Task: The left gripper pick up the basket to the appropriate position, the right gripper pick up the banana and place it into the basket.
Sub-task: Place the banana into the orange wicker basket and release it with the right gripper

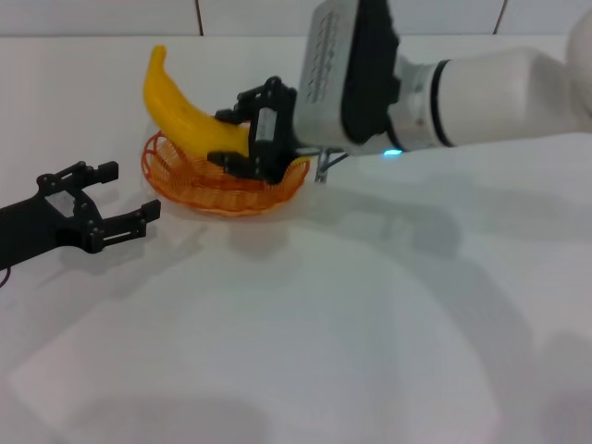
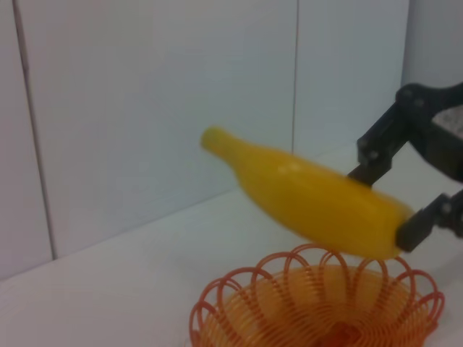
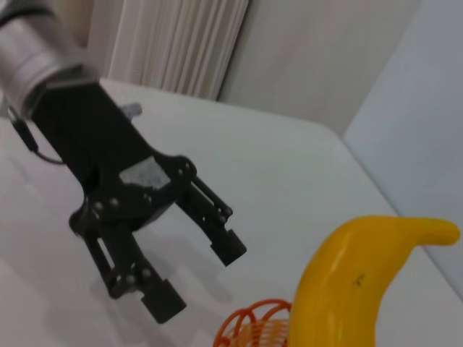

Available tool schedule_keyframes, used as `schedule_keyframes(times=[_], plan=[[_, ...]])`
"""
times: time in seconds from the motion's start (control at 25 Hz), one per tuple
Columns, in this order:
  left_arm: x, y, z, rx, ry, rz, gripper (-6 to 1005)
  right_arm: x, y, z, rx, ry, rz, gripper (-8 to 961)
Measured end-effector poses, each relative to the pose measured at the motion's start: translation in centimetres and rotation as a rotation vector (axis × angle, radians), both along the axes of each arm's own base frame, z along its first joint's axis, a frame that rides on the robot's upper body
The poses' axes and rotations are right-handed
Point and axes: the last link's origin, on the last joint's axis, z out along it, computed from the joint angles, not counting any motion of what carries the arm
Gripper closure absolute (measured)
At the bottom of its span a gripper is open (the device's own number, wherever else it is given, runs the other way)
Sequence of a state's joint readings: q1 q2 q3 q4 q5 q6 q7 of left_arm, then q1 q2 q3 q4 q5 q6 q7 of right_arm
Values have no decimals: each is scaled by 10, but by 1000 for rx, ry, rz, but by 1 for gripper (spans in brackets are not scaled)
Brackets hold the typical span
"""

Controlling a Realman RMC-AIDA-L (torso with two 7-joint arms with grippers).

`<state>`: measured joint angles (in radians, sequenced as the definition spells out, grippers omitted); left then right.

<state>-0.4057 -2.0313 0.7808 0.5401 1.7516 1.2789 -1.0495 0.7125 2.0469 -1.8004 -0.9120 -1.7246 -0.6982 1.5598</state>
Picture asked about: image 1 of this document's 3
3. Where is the orange woven plastic basket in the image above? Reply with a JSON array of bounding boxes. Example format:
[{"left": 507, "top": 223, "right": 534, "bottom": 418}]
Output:
[{"left": 141, "top": 129, "right": 312, "bottom": 217}]

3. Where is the grey right gripper connector plug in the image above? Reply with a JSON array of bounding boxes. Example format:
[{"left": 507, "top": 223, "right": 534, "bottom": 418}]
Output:
[{"left": 315, "top": 147, "right": 335, "bottom": 184}]

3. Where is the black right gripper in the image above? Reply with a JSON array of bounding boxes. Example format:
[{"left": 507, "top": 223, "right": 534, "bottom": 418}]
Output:
[{"left": 206, "top": 75, "right": 302, "bottom": 185}]

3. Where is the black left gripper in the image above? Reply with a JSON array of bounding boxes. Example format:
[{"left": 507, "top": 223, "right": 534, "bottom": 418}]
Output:
[{"left": 0, "top": 159, "right": 162, "bottom": 270}]

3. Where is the thin grey right gripper cable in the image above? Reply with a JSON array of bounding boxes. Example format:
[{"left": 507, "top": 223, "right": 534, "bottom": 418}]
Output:
[{"left": 295, "top": 146, "right": 351, "bottom": 164}]

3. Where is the grey vented wrist camera box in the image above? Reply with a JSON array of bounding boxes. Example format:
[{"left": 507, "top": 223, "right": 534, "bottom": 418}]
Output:
[{"left": 294, "top": 0, "right": 403, "bottom": 150}]

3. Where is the yellow banana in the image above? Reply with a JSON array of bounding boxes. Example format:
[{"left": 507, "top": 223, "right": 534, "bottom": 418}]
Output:
[{"left": 142, "top": 44, "right": 312, "bottom": 167}]

